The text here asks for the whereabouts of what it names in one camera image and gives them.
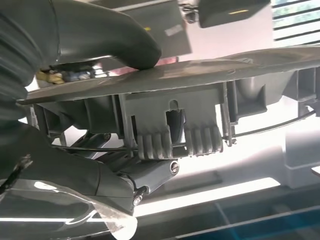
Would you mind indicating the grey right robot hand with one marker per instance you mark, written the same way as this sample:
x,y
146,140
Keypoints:
x,y
75,33

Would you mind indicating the black carry case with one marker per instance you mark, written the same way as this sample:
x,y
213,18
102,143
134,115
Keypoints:
x,y
225,18

